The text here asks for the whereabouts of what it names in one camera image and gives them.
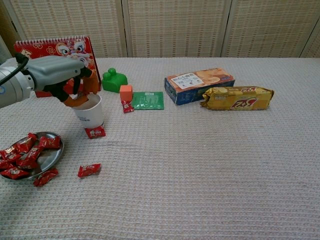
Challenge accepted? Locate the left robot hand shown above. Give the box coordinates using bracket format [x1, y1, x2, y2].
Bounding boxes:
[24, 55, 99, 109]

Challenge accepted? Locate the white paper cup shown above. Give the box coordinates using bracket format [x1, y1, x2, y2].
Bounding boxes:
[72, 93, 105, 131]

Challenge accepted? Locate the red candy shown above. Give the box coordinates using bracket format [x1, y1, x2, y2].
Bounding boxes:
[16, 157, 41, 170]
[0, 147, 22, 162]
[121, 99, 135, 114]
[0, 159, 16, 171]
[33, 167, 60, 188]
[38, 136, 61, 150]
[22, 144, 46, 161]
[77, 163, 102, 178]
[12, 132, 39, 153]
[0, 167, 30, 180]
[84, 126, 107, 140]

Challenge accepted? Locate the red desk calendar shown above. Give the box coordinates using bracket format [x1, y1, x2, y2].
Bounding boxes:
[13, 36, 102, 98]

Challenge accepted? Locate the woven bamboo screen panel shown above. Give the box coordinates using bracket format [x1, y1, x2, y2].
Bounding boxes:
[0, 0, 16, 66]
[4, 0, 128, 59]
[121, 0, 232, 59]
[299, 19, 320, 59]
[221, 0, 320, 59]

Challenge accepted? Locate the green toy block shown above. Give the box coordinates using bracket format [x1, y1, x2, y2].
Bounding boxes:
[101, 67, 129, 94]

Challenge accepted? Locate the orange cube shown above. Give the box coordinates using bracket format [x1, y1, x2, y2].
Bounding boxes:
[119, 84, 133, 102]

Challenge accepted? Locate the round metal plate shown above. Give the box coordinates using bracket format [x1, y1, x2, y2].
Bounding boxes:
[0, 131, 65, 181]

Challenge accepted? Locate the green foil sachet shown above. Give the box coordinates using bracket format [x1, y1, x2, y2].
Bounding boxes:
[130, 91, 165, 111]

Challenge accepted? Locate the orange blue biscuit box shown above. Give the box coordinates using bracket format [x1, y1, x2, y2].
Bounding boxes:
[163, 67, 236, 107]

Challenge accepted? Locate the white waffle tablecloth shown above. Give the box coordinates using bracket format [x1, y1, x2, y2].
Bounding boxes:
[0, 57, 320, 240]

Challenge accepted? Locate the golden biscuit packet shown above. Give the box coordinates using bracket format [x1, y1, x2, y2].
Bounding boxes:
[199, 86, 275, 112]

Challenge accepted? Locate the black left hand cable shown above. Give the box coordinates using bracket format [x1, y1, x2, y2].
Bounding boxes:
[0, 52, 30, 87]

